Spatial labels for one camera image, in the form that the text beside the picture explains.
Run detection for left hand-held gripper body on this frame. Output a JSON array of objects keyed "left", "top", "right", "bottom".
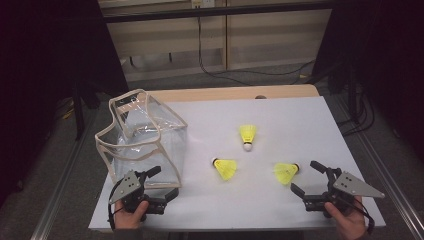
[{"left": 109, "top": 170, "right": 167, "bottom": 222}]

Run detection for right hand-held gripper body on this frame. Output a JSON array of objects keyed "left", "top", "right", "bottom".
[{"left": 302, "top": 168, "right": 386, "bottom": 219}]

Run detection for yellow shuttlecock with dark tip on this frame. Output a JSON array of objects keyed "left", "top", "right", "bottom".
[
  {"left": 211, "top": 157, "right": 238, "bottom": 182},
  {"left": 273, "top": 162, "right": 301, "bottom": 186}
]

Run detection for clear bag with beige trim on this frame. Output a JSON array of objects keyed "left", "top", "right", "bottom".
[{"left": 94, "top": 88, "right": 189, "bottom": 190}]

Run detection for yellow shuttlecock with white cork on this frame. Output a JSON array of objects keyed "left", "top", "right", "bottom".
[{"left": 238, "top": 124, "right": 258, "bottom": 152}]

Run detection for person's left hand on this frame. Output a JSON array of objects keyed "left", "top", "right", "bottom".
[{"left": 114, "top": 200, "right": 150, "bottom": 230}]

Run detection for person's right hand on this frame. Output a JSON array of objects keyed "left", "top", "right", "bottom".
[{"left": 324, "top": 196, "right": 367, "bottom": 240}]

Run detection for white table cover sheet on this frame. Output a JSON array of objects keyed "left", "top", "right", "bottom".
[{"left": 88, "top": 95, "right": 387, "bottom": 233}]

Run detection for black metal stand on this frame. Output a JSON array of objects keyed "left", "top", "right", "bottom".
[{"left": 71, "top": 83, "right": 87, "bottom": 141}]

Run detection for black curtain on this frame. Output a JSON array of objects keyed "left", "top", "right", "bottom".
[
  {"left": 0, "top": 0, "right": 129, "bottom": 201},
  {"left": 313, "top": 0, "right": 424, "bottom": 161}
]

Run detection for left hand-held gripper cable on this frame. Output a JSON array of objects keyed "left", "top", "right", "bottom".
[{"left": 107, "top": 184, "right": 124, "bottom": 231}]

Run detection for hand-held gripper cable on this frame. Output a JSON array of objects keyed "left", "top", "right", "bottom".
[
  {"left": 339, "top": 194, "right": 376, "bottom": 234},
  {"left": 107, "top": 184, "right": 124, "bottom": 231}
]

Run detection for metal floor rail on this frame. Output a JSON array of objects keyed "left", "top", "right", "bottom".
[
  {"left": 30, "top": 109, "right": 101, "bottom": 240},
  {"left": 328, "top": 93, "right": 424, "bottom": 240}
]

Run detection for right hand-held gripper cable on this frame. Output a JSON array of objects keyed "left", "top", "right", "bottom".
[{"left": 339, "top": 194, "right": 376, "bottom": 234}]

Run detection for black floor cables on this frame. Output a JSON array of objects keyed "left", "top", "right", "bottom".
[{"left": 336, "top": 83, "right": 376, "bottom": 137}]

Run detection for yellow floor cable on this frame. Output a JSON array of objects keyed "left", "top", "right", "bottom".
[{"left": 60, "top": 98, "right": 76, "bottom": 121}]

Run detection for black wall socket cable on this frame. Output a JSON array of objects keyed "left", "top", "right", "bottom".
[{"left": 197, "top": 15, "right": 316, "bottom": 87}]

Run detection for white wall socket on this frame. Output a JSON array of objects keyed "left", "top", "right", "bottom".
[{"left": 191, "top": 0, "right": 216, "bottom": 10}]

